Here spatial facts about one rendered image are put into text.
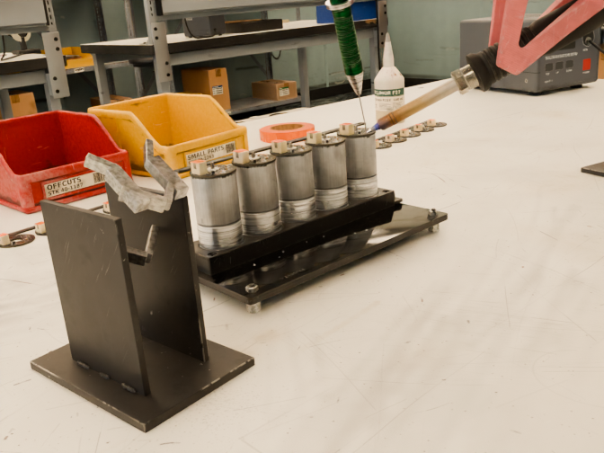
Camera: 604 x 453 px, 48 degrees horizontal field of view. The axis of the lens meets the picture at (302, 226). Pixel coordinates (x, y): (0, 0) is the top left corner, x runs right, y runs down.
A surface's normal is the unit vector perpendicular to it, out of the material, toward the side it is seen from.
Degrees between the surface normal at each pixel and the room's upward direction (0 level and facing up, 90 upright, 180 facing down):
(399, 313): 0
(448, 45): 90
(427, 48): 90
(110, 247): 90
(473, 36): 90
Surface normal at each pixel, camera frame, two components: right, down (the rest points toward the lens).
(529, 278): -0.07, -0.95
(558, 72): 0.47, 0.25
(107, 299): -0.65, 0.29
